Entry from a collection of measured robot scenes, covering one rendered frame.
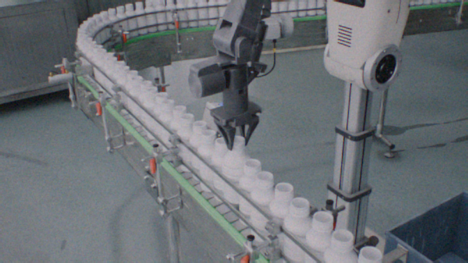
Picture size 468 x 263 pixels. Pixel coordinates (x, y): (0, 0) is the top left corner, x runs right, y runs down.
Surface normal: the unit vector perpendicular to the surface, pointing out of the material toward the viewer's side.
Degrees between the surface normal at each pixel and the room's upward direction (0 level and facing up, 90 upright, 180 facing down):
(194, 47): 90
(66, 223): 0
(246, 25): 87
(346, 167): 90
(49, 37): 90
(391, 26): 101
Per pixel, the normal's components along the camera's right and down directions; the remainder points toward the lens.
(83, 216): -0.03, -0.88
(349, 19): -0.84, 0.27
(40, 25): 0.54, 0.38
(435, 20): 0.25, 0.44
